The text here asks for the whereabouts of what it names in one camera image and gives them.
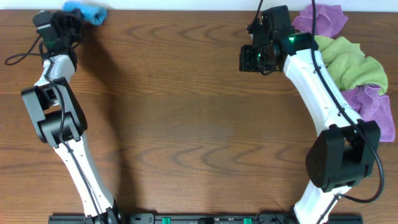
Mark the blue microfibre cloth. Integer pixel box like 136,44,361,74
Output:
62,1,108,26

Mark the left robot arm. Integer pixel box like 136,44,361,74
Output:
21,9,123,223

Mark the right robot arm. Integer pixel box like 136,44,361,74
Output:
239,26,381,223

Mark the purple cloth at top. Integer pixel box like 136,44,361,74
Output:
292,4,348,38

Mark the purple cloth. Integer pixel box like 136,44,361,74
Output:
292,4,348,38
341,84,396,142

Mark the green microfibre cloth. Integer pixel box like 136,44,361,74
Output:
315,35,388,95

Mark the purple cloth at right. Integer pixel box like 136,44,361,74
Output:
341,84,396,142

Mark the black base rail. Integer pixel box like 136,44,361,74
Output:
48,212,364,224

